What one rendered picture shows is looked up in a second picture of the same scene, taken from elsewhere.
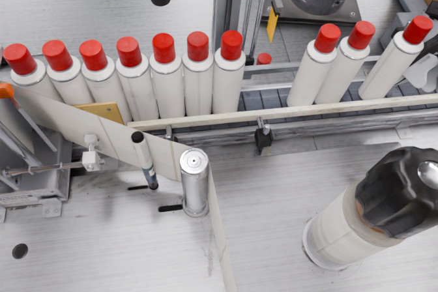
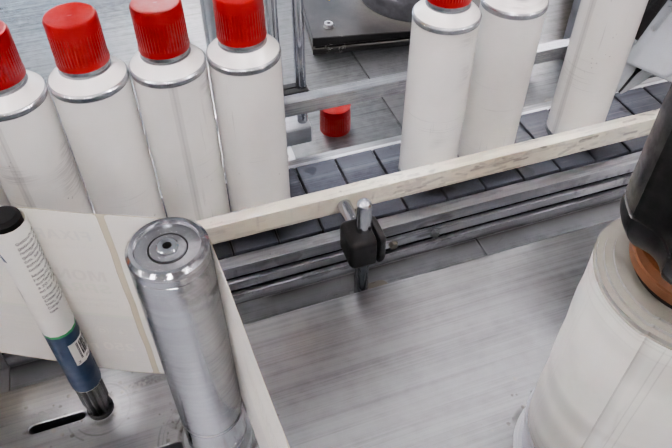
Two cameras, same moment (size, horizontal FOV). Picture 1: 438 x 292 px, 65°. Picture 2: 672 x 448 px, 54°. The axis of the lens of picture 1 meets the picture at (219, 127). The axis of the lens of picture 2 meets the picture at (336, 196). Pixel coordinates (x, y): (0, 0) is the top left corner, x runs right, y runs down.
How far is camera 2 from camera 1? 0.18 m
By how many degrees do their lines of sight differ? 16
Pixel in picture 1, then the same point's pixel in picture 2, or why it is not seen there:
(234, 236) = not seen: outside the picture
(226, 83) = (246, 115)
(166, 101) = (110, 188)
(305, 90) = (433, 120)
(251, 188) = (358, 366)
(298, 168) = (461, 299)
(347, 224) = (628, 325)
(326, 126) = (501, 209)
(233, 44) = (241, 0)
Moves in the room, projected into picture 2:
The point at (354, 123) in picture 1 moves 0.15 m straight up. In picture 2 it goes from (558, 190) to (604, 48)
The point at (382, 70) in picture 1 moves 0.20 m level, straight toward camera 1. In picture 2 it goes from (586, 54) to (518, 201)
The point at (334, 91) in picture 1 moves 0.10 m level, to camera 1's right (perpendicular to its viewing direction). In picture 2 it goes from (496, 116) to (609, 108)
